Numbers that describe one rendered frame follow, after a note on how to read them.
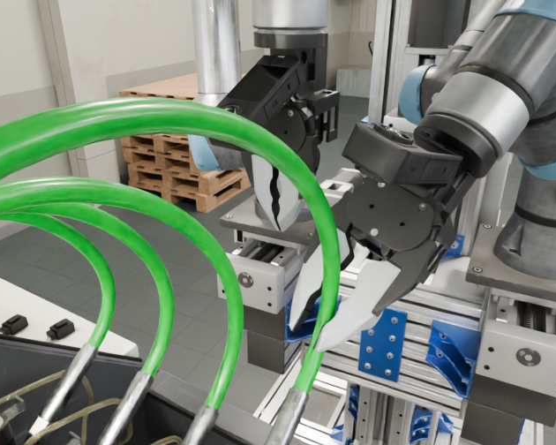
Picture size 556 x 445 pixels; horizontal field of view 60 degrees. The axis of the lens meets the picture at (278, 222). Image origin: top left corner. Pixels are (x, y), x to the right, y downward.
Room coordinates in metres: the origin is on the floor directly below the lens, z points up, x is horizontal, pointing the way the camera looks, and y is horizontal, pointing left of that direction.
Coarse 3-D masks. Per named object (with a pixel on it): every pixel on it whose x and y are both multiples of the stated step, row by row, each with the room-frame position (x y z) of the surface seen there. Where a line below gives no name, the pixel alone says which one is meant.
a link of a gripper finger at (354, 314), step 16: (368, 272) 0.33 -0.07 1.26; (384, 272) 0.32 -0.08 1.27; (368, 288) 0.32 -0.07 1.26; (384, 288) 0.31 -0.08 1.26; (352, 304) 0.31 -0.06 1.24; (368, 304) 0.31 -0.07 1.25; (336, 320) 0.31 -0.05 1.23; (352, 320) 0.30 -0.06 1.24; (368, 320) 0.30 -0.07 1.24; (320, 336) 0.30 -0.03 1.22; (336, 336) 0.30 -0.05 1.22
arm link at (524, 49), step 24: (528, 0) 0.43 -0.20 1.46; (552, 0) 0.42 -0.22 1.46; (504, 24) 0.43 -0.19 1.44; (528, 24) 0.42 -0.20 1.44; (552, 24) 0.41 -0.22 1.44; (480, 48) 0.42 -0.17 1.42; (504, 48) 0.41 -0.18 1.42; (528, 48) 0.40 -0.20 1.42; (552, 48) 0.40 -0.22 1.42; (456, 72) 0.42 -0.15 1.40; (480, 72) 0.40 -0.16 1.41; (504, 72) 0.39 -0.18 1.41; (528, 72) 0.39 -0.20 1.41; (552, 72) 0.40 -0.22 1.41; (528, 96) 0.39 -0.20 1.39; (552, 96) 0.42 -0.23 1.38
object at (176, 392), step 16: (160, 384) 0.53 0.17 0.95; (176, 384) 0.53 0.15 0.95; (160, 400) 0.51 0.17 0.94; (176, 400) 0.50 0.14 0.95; (192, 400) 0.50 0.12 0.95; (160, 416) 0.52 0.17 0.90; (176, 416) 0.50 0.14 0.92; (192, 416) 0.48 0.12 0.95; (224, 416) 0.48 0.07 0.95; (240, 416) 0.48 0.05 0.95; (160, 432) 0.52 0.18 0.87; (176, 432) 0.50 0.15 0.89; (224, 432) 0.45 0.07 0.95; (240, 432) 0.45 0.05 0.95; (256, 432) 0.45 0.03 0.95
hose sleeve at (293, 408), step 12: (288, 396) 0.29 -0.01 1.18; (300, 396) 0.28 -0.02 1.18; (288, 408) 0.28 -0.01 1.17; (300, 408) 0.28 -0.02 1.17; (276, 420) 0.27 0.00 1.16; (288, 420) 0.27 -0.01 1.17; (300, 420) 0.27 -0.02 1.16; (276, 432) 0.26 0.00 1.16; (288, 432) 0.26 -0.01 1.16; (264, 444) 0.26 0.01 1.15; (276, 444) 0.26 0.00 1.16; (288, 444) 0.26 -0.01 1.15
